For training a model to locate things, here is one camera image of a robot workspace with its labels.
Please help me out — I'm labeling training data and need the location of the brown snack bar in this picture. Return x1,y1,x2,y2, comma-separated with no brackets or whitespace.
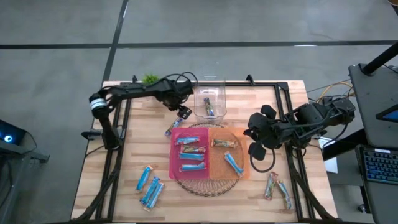
211,138,239,149

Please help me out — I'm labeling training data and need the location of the black diagonal pole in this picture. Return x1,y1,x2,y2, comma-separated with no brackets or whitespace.
361,42,398,76

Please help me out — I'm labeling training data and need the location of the blue granola bar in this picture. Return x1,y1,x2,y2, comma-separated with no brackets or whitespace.
135,165,154,193
174,136,201,147
179,161,207,173
223,151,245,179
139,176,161,205
178,151,206,162
143,182,165,212

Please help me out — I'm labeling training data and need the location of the multicoloured granola bar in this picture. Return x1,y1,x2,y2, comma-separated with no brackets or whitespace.
203,96,216,118
180,144,207,154
164,117,184,136

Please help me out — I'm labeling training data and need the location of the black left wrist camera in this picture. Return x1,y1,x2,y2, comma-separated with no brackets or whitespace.
177,81,194,96

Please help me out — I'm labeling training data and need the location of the pink translucent plastic bin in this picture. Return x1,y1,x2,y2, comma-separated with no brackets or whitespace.
169,126,211,180

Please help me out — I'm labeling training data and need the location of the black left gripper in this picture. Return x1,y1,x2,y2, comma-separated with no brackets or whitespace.
157,79,193,121

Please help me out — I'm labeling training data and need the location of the black aluminium table frame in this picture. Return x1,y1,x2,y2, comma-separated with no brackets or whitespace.
72,74,337,223

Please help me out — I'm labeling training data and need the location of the round woven placemat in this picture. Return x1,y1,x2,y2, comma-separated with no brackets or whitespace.
172,121,245,198

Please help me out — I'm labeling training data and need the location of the black equipment cart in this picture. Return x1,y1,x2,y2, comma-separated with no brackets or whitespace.
0,119,50,224

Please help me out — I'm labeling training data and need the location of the grey side desk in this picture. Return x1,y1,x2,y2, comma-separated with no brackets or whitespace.
348,63,398,224

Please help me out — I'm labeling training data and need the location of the yellow cable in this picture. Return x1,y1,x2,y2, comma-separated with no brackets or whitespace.
310,80,355,106

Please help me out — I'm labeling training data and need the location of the black computer with blue light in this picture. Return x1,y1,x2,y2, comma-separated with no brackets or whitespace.
0,119,27,146

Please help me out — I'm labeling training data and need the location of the small green artificial plant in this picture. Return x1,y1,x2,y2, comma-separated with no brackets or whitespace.
142,73,159,85

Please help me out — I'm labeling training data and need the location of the black backlit keyboard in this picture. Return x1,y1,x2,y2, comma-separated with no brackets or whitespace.
363,148,398,185

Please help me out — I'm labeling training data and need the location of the black desk leg beam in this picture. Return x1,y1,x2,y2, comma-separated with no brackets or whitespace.
322,129,368,162

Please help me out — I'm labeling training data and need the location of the clear plastic container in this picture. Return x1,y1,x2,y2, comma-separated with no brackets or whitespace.
193,73,228,124

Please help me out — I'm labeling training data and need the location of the white paper sheet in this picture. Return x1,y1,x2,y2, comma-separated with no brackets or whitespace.
318,136,339,174

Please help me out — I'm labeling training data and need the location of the tablet with blue screen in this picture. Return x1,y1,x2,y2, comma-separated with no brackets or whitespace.
375,104,398,124

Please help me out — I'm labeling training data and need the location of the orange translucent plastic bin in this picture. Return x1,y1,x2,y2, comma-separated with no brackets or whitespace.
208,126,251,180

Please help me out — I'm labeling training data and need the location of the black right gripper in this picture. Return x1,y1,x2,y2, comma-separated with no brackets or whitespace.
244,104,294,162

